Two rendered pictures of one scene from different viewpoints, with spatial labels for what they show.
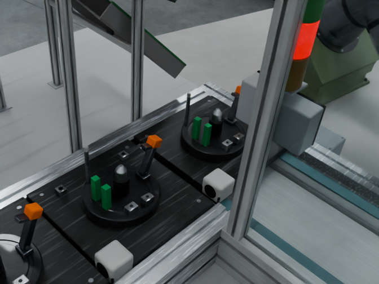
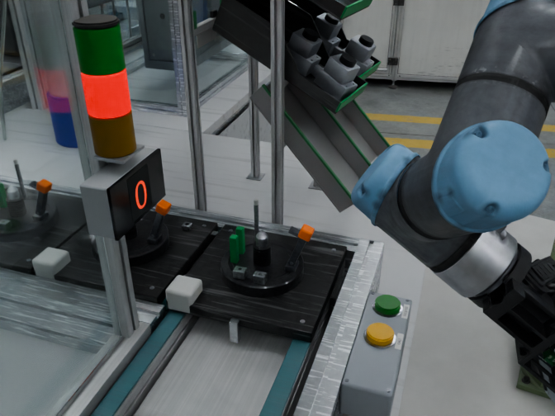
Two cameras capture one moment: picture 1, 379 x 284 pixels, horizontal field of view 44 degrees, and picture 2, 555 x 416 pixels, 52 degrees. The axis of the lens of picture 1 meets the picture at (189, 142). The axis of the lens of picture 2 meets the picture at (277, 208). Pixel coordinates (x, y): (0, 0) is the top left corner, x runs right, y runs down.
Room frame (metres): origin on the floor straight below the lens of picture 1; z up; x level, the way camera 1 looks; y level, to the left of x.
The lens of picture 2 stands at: (0.53, -0.79, 1.55)
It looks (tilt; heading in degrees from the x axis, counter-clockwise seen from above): 30 degrees down; 69
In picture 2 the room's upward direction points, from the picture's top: straight up
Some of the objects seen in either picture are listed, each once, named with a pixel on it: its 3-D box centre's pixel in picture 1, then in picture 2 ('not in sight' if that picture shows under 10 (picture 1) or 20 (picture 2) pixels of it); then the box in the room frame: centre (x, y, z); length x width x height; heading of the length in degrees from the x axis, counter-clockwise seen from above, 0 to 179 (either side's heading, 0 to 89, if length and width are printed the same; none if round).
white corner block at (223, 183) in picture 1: (217, 185); (184, 294); (0.64, -0.06, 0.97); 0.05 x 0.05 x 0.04; 51
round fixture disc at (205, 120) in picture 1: (214, 136); (262, 266); (0.78, -0.05, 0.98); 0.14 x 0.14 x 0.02
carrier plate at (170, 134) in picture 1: (212, 142); (262, 275); (0.78, -0.05, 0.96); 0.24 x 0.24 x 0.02; 51
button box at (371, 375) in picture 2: not in sight; (377, 351); (0.89, -0.25, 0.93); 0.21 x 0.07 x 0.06; 51
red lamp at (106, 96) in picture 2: not in sight; (106, 91); (0.57, -0.12, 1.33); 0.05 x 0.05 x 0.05
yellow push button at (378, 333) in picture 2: not in sight; (380, 336); (0.89, -0.25, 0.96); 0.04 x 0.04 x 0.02
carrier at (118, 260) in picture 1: (120, 181); (126, 224); (0.58, 0.11, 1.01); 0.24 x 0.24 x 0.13; 51
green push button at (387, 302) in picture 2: not in sight; (387, 306); (0.94, -0.20, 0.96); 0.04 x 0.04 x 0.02
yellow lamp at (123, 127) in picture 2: not in sight; (112, 130); (0.57, -0.12, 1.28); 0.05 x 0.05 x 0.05
